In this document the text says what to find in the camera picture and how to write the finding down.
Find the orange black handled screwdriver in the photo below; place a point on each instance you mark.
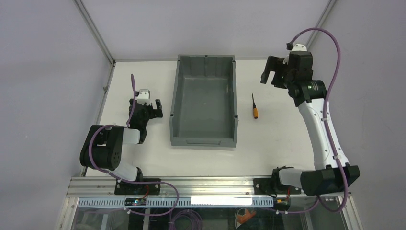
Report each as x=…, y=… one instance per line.
x=255, y=110

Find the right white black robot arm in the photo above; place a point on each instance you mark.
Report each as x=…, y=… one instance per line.
x=332, y=173

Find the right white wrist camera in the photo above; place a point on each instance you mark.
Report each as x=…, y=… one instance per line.
x=298, y=47

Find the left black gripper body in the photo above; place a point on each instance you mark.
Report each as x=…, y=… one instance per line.
x=145, y=108

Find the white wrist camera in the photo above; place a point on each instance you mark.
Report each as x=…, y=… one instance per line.
x=143, y=97
x=298, y=47

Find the left aluminium frame post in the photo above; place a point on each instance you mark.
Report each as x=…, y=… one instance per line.
x=94, y=30

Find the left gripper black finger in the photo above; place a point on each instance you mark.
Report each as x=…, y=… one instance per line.
x=158, y=113
x=143, y=134

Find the aluminium frame post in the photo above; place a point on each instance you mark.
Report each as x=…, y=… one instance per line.
x=94, y=30
x=322, y=19

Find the right aluminium frame post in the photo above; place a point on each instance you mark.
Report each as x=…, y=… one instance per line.
x=322, y=19

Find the orange object under table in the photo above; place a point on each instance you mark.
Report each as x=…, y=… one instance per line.
x=244, y=214

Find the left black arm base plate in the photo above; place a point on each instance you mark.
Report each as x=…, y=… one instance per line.
x=138, y=187

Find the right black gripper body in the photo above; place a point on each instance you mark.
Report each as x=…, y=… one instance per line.
x=276, y=74

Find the back aluminium frame rail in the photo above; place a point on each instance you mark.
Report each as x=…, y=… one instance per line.
x=175, y=58

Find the grey plastic storage bin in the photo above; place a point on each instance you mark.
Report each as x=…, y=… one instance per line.
x=204, y=102

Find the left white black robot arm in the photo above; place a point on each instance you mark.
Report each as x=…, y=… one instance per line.
x=102, y=148

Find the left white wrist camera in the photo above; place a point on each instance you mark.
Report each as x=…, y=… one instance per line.
x=143, y=97

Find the front aluminium mounting rail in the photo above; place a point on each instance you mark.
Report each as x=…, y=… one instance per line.
x=187, y=186

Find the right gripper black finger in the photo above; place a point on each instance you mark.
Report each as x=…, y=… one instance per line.
x=271, y=66
x=273, y=59

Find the white slotted cable duct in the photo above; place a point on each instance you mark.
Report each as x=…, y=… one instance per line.
x=186, y=202

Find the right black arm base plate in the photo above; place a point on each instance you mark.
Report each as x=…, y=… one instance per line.
x=269, y=186

